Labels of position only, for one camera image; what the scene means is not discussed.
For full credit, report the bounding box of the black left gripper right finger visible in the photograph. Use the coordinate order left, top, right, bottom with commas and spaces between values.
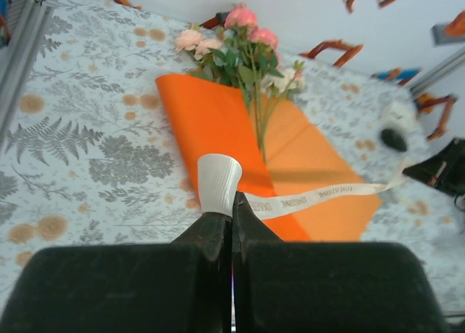
232, 191, 453, 333

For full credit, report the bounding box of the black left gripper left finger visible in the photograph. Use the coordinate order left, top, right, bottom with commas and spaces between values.
0, 211, 233, 333

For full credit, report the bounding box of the cream printed ribbon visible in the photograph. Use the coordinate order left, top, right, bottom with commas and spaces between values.
197, 153, 411, 221

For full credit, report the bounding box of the cream fake flower stem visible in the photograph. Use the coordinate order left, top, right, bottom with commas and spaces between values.
259, 60, 306, 130

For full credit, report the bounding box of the orange wrapping paper sheet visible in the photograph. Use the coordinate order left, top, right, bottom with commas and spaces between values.
155, 73, 382, 242

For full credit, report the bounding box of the peach pink fake flower stem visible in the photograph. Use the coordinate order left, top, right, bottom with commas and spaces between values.
174, 27, 280, 163

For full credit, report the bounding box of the black oval object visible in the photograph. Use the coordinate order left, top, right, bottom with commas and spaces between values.
379, 127, 408, 153

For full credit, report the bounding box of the grey floral tablecloth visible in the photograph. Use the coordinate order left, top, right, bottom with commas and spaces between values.
0, 0, 465, 312

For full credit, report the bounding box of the aluminium corner post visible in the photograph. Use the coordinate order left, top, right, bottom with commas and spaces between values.
410, 51, 465, 96

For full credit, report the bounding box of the aluminium side rail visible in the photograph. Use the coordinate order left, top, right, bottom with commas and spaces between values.
0, 0, 55, 130

